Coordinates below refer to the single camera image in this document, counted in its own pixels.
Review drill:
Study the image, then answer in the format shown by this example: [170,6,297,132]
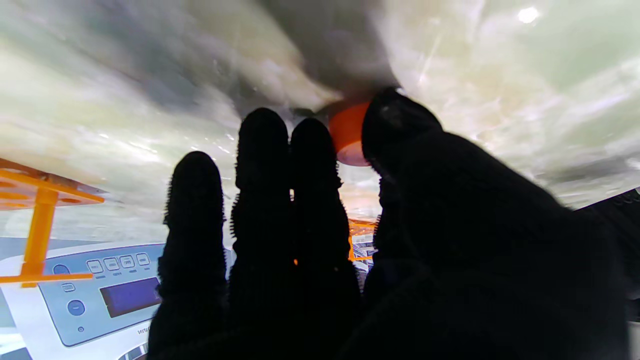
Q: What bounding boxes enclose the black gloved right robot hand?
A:
[145,87,631,360]

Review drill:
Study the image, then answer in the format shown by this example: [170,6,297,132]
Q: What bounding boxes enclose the orange round tube cap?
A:
[327,101,373,167]

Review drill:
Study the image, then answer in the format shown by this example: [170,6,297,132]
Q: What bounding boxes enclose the orange test tube rack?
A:
[0,157,106,289]
[347,217,378,262]

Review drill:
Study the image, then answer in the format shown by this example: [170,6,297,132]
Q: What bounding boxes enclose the printed laboratory backdrop poster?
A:
[0,235,381,360]

